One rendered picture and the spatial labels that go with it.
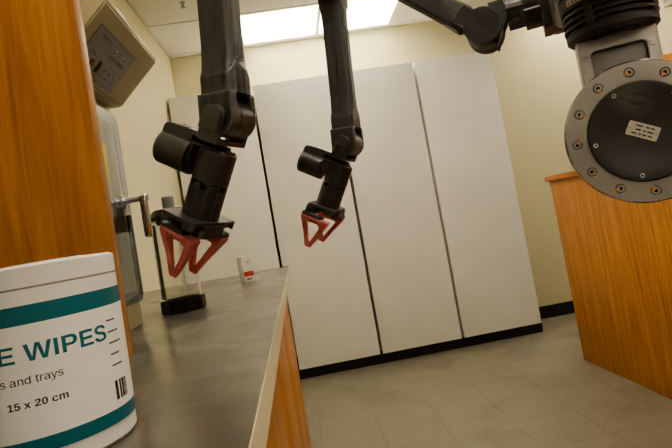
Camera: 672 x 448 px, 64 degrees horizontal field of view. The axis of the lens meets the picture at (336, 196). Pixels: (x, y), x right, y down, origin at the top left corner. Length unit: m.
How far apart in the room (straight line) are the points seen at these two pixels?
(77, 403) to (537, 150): 4.66
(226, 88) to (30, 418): 0.51
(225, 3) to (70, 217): 0.38
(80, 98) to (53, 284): 0.47
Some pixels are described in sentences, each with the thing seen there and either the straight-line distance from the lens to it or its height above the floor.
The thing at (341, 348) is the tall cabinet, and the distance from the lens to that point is 4.10.
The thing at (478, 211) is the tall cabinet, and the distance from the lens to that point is 4.22.
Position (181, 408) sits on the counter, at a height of 0.94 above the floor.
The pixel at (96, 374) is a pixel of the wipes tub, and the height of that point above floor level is 1.00.
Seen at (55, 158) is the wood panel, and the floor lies 1.24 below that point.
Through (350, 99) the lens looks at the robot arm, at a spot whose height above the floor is 1.36.
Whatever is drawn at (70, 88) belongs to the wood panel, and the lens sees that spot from 0.89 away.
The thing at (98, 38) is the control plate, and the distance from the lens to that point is 1.05.
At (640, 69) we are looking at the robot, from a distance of 0.88.
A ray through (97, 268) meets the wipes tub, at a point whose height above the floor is 1.08.
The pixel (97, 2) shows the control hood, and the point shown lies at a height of 1.50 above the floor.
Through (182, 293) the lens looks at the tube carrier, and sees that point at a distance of 1.29.
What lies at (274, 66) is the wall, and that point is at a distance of 4.65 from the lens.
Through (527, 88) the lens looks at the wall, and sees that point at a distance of 5.01.
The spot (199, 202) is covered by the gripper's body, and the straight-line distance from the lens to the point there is 0.83.
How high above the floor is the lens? 1.08
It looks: 3 degrees up
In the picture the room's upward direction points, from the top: 10 degrees counter-clockwise
